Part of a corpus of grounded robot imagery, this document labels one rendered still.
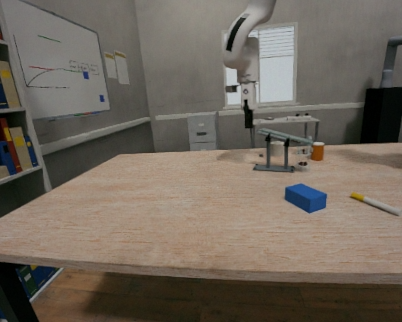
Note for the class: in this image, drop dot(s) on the blue rectangular block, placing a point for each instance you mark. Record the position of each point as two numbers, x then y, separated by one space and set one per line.
305 197

